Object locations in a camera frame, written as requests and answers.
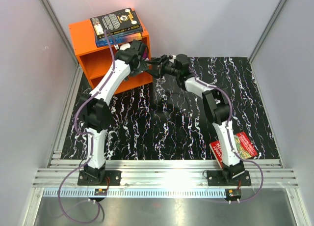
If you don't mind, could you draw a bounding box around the black paperback book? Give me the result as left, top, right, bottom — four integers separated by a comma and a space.
90, 8, 143, 35

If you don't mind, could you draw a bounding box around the red 13-storey treehouse book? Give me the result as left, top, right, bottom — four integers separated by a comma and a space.
209, 132, 258, 169

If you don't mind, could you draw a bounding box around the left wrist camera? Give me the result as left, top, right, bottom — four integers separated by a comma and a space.
114, 43, 131, 51

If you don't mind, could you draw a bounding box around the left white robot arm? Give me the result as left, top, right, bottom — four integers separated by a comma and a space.
76, 40, 148, 186

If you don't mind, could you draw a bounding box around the blue Jane Eyre book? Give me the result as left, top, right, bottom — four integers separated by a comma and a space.
95, 33, 142, 48

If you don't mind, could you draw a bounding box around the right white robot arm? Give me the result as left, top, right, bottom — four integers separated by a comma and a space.
145, 54, 245, 185

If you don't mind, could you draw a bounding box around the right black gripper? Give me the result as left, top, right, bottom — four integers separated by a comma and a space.
144, 56, 180, 80

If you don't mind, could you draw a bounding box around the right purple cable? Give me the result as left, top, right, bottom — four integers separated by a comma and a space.
187, 63, 264, 203

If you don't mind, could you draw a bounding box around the aluminium mounting rail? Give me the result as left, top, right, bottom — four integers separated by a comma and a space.
32, 160, 300, 199

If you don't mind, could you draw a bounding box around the orange wooden shelf cabinet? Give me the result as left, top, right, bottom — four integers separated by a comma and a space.
69, 20, 153, 94

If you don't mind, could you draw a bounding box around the purple 117-storey treehouse book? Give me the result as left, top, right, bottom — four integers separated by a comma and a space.
142, 48, 149, 60

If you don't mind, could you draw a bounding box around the grey-blue hardcover book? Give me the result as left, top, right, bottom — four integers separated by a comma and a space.
94, 27, 143, 40

